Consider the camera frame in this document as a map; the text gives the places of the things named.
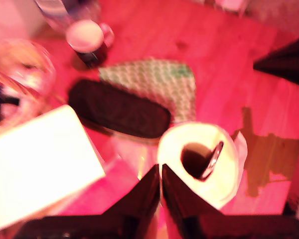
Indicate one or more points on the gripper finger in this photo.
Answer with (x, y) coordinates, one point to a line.
(144, 199)
(289, 62)
(182, 206)

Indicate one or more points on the white paper towel roll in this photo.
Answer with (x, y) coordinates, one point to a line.
(226, 179)

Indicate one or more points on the pink paper sheet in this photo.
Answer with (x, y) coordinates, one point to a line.
(107, 189)

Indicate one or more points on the clear plastic sleeve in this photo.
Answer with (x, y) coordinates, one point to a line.
(134, 154)

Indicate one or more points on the black zip case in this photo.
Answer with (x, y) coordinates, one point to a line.
(119, 109)

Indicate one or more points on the white paper bag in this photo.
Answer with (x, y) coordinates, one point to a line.
(40, 161)

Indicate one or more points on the green patterned fabric pouch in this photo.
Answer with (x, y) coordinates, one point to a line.
(164, 84)

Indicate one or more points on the dark patterned mug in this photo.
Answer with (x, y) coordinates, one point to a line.
(84, 35)

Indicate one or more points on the large clear water bottle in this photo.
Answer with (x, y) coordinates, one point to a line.
(54, 7)

